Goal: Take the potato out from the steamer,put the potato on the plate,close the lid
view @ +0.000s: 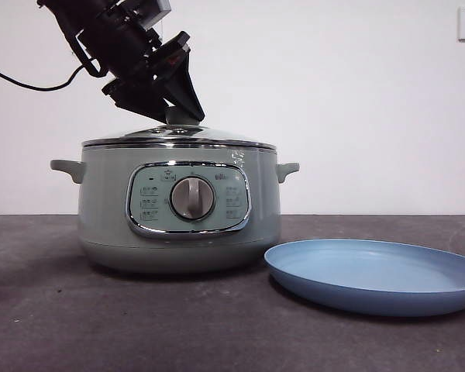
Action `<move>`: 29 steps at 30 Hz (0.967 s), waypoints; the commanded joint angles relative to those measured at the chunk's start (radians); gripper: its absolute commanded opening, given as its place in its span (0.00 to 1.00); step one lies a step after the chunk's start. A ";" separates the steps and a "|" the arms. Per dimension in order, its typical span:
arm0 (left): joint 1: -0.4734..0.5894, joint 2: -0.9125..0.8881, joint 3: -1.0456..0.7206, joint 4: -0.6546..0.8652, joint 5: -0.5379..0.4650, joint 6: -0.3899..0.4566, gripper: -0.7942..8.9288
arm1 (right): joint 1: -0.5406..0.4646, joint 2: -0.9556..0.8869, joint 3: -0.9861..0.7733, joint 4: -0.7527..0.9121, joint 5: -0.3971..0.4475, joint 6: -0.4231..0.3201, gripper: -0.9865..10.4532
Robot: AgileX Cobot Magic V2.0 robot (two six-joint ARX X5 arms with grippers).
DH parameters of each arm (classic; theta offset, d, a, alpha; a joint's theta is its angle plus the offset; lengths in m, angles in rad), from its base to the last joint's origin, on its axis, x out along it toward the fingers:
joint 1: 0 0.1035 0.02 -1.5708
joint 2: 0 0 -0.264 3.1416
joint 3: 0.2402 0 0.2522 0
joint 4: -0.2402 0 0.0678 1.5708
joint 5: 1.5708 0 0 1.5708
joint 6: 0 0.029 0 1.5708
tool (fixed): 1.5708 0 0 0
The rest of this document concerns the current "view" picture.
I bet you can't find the glass lid with green knob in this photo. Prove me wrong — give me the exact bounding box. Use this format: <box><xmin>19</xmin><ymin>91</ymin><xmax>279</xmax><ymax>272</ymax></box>
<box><xmin>81</xmin><ymin>107</ymin><xmax>277</xmax><ymax>150</ymax></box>

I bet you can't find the pale green electric steamer pot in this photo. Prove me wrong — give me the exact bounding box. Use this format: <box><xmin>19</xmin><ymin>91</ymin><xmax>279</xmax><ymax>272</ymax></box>
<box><xmin>50</xmin><ymin>146</ymin><xmax>300</xmax><ymax>276</ymax></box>

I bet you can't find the blue round plate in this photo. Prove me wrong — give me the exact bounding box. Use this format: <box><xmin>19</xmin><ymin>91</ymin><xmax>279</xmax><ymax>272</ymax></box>
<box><xmin>263</xmin><ymin>238</ymin><xmax>465</xmax><ymax>319</ymax></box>

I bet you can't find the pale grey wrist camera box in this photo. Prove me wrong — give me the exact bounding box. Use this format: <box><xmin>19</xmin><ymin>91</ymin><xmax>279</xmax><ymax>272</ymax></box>
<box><xmin>137</xmin><ymin>0</ymin><xmax>172</xmax><ymax>30</ymax></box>

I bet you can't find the black cable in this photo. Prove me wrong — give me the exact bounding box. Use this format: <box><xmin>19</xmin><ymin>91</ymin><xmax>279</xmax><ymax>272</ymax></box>
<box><xmin>0</xmin><ymin>60</ymin><xmax>102</xmax><ymax>93</ymax></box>

